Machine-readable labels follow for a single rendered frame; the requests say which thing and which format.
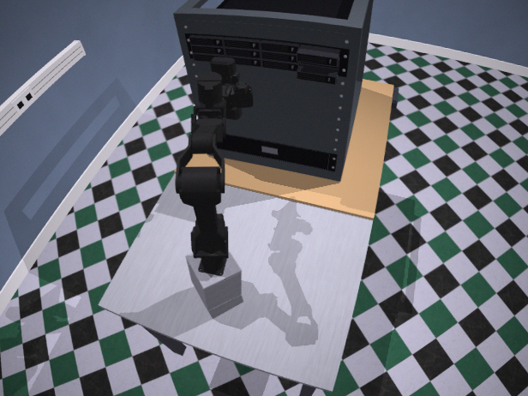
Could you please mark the tan flat board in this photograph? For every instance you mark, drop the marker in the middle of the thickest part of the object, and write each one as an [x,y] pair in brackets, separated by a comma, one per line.
[357,192]

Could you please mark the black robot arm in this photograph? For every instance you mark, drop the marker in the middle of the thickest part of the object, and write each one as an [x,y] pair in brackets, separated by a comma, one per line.
[201,187]

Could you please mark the black server rack frame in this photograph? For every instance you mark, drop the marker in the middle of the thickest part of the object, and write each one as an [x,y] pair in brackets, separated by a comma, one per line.
[293,125]

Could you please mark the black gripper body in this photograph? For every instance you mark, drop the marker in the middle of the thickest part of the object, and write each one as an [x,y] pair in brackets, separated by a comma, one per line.
[226,67]

